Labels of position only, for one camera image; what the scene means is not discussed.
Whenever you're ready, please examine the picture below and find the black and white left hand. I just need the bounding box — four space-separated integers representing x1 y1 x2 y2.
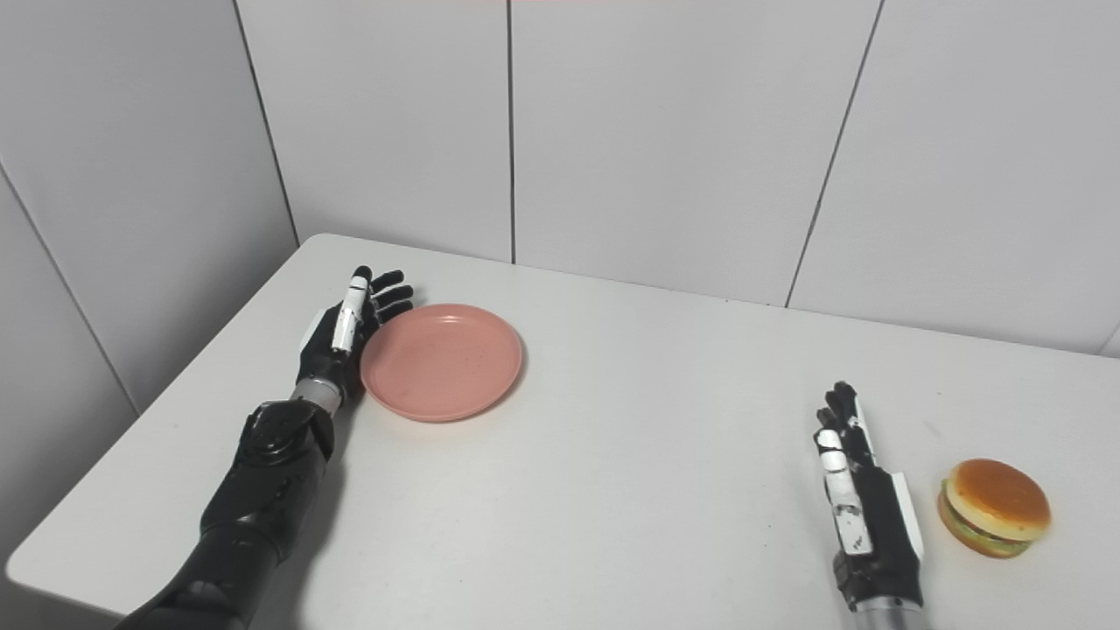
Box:
296 266 416 396

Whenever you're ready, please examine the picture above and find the black and white right hand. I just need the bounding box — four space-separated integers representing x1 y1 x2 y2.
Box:
814 381 926 612

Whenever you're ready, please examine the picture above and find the toy hamburger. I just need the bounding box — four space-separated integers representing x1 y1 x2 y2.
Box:
938 458 1052 559

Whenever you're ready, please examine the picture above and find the pink round plate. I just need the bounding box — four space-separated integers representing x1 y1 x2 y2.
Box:
360 304 524 424

